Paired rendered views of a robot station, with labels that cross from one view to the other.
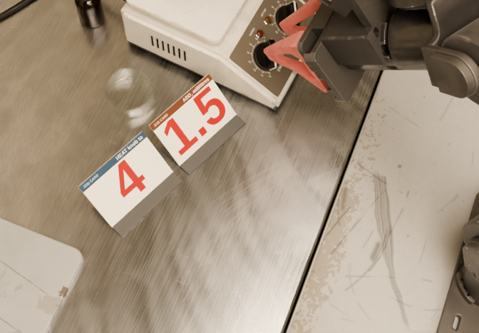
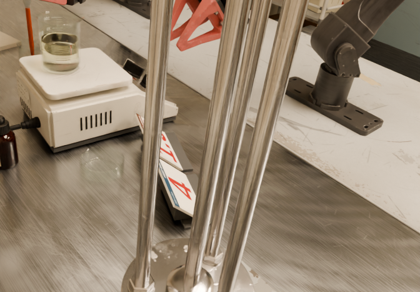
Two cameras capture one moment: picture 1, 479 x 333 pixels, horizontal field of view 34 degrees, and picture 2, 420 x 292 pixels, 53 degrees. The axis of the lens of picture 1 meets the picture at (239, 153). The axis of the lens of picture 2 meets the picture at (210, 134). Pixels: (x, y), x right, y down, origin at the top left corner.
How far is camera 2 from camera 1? 0.65 m
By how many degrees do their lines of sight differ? 51
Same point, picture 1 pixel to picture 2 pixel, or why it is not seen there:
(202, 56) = (125, 103)
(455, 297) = (333, 112)
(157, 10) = (79, 87)
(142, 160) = (172, 173)
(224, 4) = (107, 67)
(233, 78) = not seen: hidden behind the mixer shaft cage
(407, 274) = (311, 123)
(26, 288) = not seen: outside the picture
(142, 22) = (70, 108)
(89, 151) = (127, 211)
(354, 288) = (312, 141)
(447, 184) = not seen: hidden behind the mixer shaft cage
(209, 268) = (271, 189)
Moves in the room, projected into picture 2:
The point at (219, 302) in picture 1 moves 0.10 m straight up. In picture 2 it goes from (299, 195) to (320, 132)
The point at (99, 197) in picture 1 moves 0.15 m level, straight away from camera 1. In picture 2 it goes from (187, 206) to (51, 189)
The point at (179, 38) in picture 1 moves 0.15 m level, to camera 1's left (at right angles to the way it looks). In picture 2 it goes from (104, 100) to (9, 152)
